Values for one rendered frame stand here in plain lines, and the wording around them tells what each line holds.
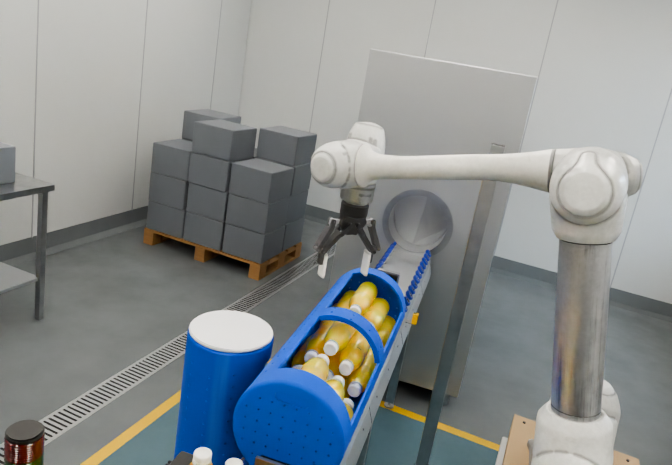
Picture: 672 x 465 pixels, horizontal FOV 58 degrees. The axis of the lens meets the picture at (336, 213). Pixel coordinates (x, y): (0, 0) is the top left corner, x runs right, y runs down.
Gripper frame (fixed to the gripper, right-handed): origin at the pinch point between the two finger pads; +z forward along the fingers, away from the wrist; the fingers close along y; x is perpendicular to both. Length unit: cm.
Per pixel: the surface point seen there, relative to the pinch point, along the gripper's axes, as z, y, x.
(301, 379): 16.7, -20.7, -23.4
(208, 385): 50, -25, 27
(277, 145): 32, 124, 340
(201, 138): 34, 61, 353
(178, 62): -17, 66, 474
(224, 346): 36, -21, 27
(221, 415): 60, -20, 25
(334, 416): 21.9, -15.3, -31.8
